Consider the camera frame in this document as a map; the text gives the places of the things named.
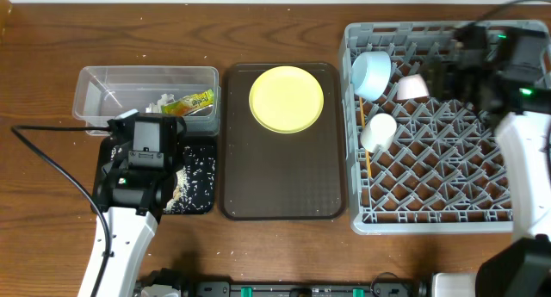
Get pink bowl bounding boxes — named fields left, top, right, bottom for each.
left=396, top=74, right=430, bottom=101

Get white tissue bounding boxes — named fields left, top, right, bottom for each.
left=145, top=94, right=175, bottom=113

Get blue bowl with rice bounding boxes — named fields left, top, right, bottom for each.
left=351, top=52, right=392, bottom=102

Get green snack wrapper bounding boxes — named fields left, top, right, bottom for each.
left=160, top=90, right=214, bottom=116

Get cream cup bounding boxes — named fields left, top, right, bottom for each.
left=360, top=113, right=397, bottom=153

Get wooden chopstick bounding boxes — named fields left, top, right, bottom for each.
left=358, top=96, right=372, bottom=178

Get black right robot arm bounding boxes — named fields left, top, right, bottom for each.
left=420, top=61, right=550, bottom=296

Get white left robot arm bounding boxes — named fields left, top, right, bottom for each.
left=78, top=152, right=183, bottom=296

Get grey dishwasher rack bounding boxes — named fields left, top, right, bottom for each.
left=338, top=19, right=551, bottom=236

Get spilled rice pile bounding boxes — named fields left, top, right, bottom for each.
left=95, top=142, right=216, bottom=218

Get black plastic tray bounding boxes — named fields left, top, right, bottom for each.
left=90, top=135, right=219, bottom=216

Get clear plastic bin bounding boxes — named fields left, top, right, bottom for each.
left=72, top=65, right=221, bottom=136

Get brown serving tray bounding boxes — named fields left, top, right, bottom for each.
left=219, top=63, right=347, bottom=220

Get yellow plate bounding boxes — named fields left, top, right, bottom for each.
left=249, top=65, right=325, bottom=134

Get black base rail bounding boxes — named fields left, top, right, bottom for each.
left=132, top=279, right=430, bottom=297

